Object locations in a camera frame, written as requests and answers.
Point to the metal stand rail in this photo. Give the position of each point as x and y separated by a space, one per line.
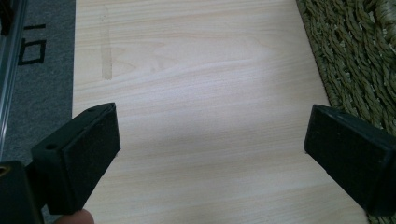
7 71

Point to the green patterned woven rug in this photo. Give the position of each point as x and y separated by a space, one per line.
358 53

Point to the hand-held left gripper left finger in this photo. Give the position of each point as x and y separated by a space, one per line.
79 158

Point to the strip of clear tape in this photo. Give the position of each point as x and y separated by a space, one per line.
106 46

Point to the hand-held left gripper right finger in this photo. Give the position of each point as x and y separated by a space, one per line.
351 155

